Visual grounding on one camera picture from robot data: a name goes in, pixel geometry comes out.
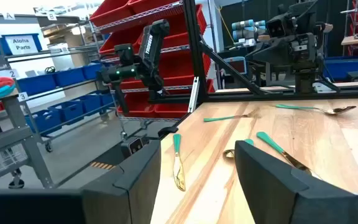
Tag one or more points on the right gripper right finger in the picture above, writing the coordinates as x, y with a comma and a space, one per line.
259, 186

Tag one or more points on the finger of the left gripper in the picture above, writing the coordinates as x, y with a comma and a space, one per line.
255, 55
269, 52

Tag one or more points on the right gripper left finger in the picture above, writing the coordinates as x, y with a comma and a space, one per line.
129, 193

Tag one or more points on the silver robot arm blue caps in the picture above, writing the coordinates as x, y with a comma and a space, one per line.
244, 29

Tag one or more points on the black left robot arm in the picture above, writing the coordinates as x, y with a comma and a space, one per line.
304, 79

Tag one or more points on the teach pendant with screen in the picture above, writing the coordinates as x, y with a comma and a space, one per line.
235, 65

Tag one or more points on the blue plastic storage bin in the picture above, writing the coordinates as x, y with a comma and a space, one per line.
346, 67
70, 76
43, 119
92, 70
67, 110
36, 84
90, 102
107, 99

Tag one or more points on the grey metal workbench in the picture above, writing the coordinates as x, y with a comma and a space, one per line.
14, 140

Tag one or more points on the grey metal shelving cart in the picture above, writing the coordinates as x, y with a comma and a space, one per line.
73, 49

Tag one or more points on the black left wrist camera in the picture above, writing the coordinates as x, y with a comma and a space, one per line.
275, 27

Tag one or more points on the small black depth camera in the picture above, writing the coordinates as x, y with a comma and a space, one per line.
134, 145

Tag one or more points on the silver aluminium bracket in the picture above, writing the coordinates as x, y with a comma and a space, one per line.
194, 93

